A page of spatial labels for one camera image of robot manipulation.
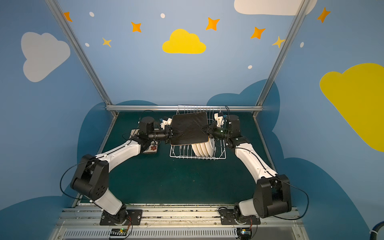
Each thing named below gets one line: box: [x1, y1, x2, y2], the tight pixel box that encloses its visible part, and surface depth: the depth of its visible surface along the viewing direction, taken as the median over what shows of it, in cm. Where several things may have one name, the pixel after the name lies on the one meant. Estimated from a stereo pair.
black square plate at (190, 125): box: [170, 111, 209, 145], surface depth 82 cm
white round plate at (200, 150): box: [195, 143, 206, 157], surface depth 88 cm
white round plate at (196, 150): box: [191, 144, 202, 157], surface depth 88 cm
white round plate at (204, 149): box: [199, 142, 210, 157], surface depth 88 cm
